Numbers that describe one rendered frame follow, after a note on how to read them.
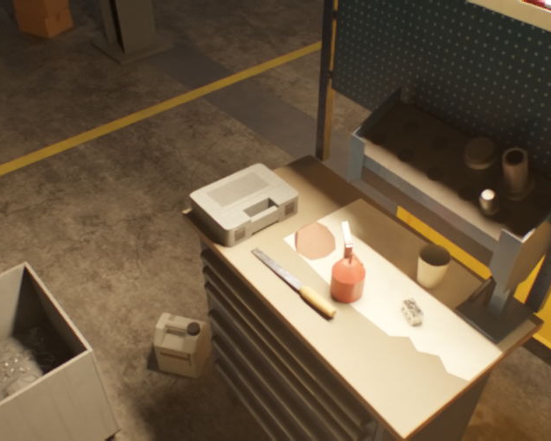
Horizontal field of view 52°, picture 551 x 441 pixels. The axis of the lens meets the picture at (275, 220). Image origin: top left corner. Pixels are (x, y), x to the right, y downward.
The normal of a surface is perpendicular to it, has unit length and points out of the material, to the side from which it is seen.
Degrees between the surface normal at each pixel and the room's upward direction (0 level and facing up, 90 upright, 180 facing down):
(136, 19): 90
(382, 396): 0
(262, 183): 0
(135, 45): 90
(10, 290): 90
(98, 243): 0
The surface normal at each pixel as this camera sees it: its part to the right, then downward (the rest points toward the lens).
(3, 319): 0.65, 0.50
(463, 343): 0.00, -0.75
